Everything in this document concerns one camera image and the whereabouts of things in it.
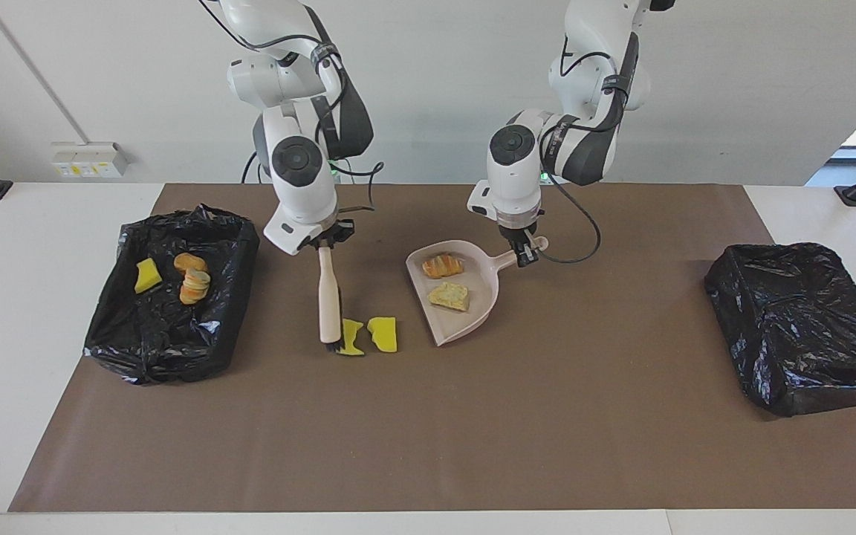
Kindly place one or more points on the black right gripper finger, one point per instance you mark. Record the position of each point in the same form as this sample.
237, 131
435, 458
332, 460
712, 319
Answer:
316, 243
346, 229

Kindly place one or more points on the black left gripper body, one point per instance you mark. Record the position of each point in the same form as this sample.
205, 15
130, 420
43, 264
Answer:
517, 229

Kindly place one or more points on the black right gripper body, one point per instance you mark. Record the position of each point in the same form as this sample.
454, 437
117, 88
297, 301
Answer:
331, 234

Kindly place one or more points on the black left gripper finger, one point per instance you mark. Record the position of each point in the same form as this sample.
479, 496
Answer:
533, 248
521, 254

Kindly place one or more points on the beige hand brush black bristles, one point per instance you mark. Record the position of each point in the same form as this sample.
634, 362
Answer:
329, 297

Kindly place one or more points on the orange striped sponge scrap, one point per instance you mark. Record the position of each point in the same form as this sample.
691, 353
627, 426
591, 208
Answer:
443, 266

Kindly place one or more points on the pale green-yellow sponge scrap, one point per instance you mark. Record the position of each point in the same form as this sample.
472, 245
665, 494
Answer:
449, 296

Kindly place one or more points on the pale pink plastic dustpan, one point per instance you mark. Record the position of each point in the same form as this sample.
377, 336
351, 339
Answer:
472, 327

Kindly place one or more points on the bright yellow sponge piece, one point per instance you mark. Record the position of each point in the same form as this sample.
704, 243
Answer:
354, 334
147, 276
383, 334

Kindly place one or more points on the brown bread roll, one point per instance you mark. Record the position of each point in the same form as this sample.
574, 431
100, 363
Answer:
190, 262

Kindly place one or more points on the pale tan sponge scrap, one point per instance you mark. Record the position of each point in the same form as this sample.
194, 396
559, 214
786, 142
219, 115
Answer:
195, 286

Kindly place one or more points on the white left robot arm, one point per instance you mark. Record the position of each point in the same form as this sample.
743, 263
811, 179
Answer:
513, 167

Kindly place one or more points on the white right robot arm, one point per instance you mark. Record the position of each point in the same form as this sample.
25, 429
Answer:
298, 160

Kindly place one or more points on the bin lined with black bag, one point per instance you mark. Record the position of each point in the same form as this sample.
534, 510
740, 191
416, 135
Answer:
168, 334
799, 334

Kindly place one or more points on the brown paper table mat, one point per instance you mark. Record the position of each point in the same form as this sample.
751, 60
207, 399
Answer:
428, 461

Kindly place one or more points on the white wall socket box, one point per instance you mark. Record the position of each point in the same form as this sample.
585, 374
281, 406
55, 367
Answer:
86, 159

